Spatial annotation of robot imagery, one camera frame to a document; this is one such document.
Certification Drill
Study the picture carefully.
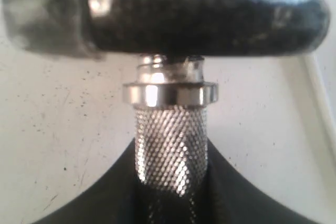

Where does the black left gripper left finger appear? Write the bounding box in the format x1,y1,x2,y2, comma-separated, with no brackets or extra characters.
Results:
35,141,136,223

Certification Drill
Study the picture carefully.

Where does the chrome dumbbell bar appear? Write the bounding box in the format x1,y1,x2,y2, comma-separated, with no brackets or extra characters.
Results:
123,55,218,223

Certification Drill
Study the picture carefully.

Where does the black round flange plate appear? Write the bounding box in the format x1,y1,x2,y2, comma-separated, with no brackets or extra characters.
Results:
1,0,331,58

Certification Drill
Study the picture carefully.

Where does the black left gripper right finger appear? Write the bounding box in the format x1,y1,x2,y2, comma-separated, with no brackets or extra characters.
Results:
204,142,315,224

